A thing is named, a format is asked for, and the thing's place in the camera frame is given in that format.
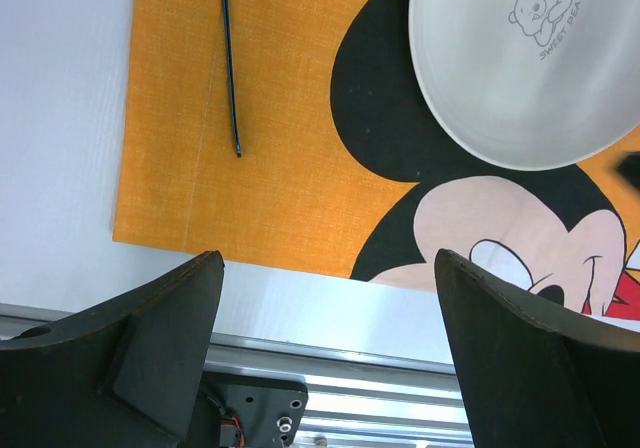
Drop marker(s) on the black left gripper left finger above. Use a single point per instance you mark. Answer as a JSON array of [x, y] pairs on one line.
[[123, 373]]

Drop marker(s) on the cream ceramic plate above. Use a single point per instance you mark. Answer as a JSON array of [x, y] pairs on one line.
[[529, 84]]

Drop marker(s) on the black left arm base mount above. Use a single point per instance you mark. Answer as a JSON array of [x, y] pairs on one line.
[[244, 411]]

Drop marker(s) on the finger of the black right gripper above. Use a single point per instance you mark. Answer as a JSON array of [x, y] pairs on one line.
[[628, 169]]

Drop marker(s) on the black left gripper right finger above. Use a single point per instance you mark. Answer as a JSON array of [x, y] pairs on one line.
[[533, 373]]

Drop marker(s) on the orange Mickey Mouse placemat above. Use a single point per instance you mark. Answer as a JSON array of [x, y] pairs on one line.
[[345, 171]]

